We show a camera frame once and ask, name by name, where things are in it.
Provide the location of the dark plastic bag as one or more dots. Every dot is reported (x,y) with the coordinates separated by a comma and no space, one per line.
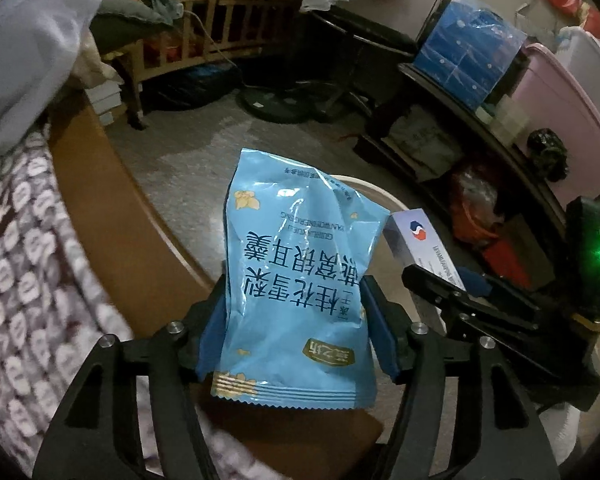
(195,85)

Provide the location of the blue plastic wrapped box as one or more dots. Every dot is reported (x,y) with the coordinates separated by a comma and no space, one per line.
(465,50)

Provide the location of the white and blue medicine box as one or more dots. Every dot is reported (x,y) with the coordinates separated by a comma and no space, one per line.
(425,245)

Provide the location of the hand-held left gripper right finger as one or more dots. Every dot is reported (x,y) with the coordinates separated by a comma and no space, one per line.
(380,330)

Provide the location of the white storage box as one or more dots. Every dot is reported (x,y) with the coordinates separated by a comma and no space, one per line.
(590,60)

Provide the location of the light blue snack packet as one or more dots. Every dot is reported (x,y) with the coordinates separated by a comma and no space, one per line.
(290,260)

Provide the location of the grey cardboard box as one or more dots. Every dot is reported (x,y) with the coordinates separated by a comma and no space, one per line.
(425,0)

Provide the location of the pink storage bin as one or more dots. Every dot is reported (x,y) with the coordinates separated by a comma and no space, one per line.
(565,105)

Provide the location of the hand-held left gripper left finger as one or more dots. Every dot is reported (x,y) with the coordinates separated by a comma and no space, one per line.
(212,330)

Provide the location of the grey bag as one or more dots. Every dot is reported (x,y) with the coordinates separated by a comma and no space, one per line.
(420,135)

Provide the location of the black crumpled plastic bag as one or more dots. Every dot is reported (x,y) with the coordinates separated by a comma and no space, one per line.
(547,152)

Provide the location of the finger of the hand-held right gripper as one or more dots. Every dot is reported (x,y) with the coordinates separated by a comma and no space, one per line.
(476,283)
(430,287)

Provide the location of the grey blanket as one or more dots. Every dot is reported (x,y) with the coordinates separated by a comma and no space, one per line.
(25,35)

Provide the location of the black metal chair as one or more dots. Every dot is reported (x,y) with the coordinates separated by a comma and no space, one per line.
(370,35)

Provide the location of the wooden bed frame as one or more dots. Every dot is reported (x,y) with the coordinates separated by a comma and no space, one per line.
(130,200)

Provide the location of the dark wooden shelf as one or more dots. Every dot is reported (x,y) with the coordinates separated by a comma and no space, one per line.
(505,155)

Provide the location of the printed fleece blanket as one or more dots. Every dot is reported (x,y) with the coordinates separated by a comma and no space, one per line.
(25,270)

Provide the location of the red plastic bag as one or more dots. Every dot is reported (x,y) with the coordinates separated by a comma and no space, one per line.
(480,200)

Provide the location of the wooden crib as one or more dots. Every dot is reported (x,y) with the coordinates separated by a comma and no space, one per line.
(220,30)

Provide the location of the teal cloth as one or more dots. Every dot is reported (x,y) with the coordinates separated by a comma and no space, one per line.
(162,2)

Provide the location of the black floor fan base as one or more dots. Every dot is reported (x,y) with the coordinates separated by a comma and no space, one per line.
(280,105)

